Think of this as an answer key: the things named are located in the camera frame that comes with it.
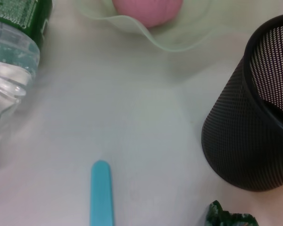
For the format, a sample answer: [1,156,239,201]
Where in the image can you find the blue scissors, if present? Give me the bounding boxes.
[91,160,115,226]

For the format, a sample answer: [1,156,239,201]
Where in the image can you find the pink peach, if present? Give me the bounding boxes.
[112,0,183,28]

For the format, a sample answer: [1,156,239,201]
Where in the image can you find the green plastic wrapper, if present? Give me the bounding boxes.
[204,200,260,226]

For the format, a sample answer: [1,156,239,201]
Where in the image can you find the clear green-label water bottle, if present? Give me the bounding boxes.
[0,0,54,144]

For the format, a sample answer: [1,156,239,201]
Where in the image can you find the pale green glass fruit plate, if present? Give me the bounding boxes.
[73,0,227,52]

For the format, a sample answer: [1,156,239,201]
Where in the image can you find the black mesh pen holder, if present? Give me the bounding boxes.
[201,13,283,192]

